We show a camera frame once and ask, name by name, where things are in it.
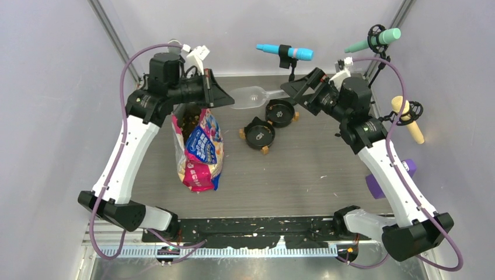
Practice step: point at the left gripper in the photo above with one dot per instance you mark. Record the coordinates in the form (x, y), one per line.
(212, 94)

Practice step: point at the colourful pet food bag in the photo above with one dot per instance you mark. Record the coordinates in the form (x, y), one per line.
(199, 147)

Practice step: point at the green microphone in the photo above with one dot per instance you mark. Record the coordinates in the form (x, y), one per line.
(393, 35)

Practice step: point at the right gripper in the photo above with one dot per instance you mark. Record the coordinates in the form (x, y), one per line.
(296, 89)

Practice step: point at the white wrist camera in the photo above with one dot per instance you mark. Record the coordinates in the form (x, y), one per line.
(342, 67)
(196, 56)

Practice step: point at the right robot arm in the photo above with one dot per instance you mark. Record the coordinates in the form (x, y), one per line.
(416, 226)

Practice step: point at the clear plastic scoop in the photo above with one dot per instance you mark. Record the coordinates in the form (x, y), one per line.
(254, 96)

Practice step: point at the yellow microphone tripod stand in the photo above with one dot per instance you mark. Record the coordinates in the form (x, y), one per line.
(414, 112)

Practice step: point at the round silver microphone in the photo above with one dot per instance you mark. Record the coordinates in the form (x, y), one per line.
(175, 42)

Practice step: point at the yellow microphone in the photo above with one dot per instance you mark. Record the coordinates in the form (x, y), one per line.
(413, 128)

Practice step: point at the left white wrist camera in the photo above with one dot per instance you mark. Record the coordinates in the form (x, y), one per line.
(196, 56)

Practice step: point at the black pet bowl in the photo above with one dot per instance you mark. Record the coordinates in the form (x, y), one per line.
(280, 113)
(258, 134)

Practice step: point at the near black pet bowl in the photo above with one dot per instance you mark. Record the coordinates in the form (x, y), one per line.
(258, 134)

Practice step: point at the purple metronome box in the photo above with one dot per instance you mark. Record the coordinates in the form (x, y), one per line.
(374, 187)

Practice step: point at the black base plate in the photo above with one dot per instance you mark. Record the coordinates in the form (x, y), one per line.
(298, 232)

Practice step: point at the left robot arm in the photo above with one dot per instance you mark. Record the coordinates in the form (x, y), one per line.
(179, 87)

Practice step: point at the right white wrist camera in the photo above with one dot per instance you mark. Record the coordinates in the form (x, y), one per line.
(342, 67)

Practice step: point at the far black pet bowl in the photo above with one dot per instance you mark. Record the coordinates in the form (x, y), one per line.
(280, 113)

